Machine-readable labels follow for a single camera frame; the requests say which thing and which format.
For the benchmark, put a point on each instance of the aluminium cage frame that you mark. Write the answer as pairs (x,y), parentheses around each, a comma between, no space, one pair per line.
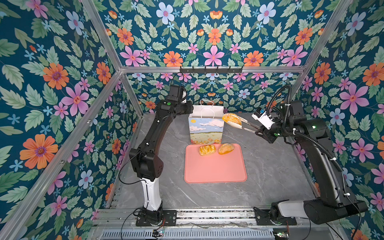
(68,113)

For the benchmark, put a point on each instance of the sesame bun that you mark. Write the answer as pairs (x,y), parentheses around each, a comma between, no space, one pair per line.
(230,118)
(226,148)

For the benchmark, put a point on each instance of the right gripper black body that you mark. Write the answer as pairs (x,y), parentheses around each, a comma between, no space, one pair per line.
(277,130)

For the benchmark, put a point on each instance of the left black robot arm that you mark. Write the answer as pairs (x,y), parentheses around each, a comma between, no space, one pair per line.
(145,160)

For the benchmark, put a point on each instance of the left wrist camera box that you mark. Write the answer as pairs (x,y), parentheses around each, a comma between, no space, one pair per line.
(177,94)

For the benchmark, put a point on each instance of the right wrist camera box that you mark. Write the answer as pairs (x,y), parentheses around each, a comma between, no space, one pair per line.
(261,116)

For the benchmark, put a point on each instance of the black hook rail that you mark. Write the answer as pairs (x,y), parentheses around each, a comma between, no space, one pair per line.
(210,70)

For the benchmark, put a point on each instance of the painted landscape paper bag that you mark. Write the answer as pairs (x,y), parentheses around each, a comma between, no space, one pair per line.
(206,124)

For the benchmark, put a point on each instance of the pink plastic tray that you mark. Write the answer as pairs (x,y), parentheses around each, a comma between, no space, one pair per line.
(214,168)

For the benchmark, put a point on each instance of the braided bread loaf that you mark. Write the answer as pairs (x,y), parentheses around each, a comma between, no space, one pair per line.
(207,150)

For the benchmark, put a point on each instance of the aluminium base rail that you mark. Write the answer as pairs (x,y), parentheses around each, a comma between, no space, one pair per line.
(242,223)

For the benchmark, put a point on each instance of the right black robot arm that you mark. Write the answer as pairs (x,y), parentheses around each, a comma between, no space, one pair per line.
(336,200)

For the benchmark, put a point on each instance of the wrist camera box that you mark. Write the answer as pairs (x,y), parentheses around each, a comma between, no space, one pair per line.
(261,116)
(177,94)

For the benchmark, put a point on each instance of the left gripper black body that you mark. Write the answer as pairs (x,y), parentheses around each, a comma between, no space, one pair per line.
(185,107)

